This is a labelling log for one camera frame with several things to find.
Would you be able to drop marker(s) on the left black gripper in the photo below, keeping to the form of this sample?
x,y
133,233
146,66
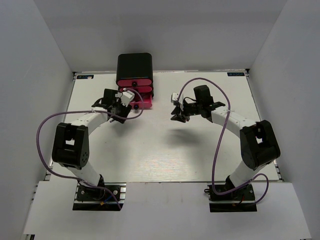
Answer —
x,y
127,109

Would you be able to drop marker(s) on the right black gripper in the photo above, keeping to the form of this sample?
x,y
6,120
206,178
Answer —
x,y
180,118

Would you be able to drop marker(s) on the pink top drawer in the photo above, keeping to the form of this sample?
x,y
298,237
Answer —
x,y
134,82

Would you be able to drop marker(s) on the pink bottom drawer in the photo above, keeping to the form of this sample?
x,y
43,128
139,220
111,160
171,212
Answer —
x,y
138,103

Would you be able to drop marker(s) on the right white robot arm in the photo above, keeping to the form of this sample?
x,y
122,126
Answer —
x,y
258,143

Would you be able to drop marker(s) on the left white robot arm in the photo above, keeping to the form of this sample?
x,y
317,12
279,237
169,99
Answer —
x,y
71,148

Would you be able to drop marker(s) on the black drawer cabinet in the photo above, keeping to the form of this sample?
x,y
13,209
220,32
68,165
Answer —
x,y
135,65

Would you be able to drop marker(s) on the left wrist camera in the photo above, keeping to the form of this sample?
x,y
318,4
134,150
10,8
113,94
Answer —
x,y
127,97

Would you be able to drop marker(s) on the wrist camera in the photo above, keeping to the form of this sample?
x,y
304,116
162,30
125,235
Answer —
x,y
177,99
127,97

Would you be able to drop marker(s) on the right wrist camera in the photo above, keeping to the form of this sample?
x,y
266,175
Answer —
x,y
177,99

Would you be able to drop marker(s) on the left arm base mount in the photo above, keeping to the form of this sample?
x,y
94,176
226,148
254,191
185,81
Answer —
x,y
91,199

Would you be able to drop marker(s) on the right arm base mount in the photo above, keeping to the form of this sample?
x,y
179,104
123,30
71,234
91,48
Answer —
x,y
241,200

